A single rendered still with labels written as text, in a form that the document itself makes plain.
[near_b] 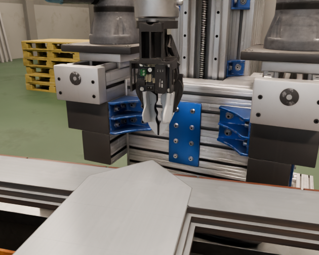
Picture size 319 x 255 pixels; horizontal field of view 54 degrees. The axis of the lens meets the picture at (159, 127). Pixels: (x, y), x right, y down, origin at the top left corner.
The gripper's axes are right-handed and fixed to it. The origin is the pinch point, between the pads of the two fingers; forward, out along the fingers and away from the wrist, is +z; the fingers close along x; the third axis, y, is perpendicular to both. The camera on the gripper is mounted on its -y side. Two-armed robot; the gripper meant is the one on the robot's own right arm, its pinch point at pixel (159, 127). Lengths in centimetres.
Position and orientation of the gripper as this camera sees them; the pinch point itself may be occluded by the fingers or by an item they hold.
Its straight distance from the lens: 61.3
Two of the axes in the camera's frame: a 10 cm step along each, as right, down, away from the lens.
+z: 0.0, 9.4, 3.3
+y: -2.1, 3.2, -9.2
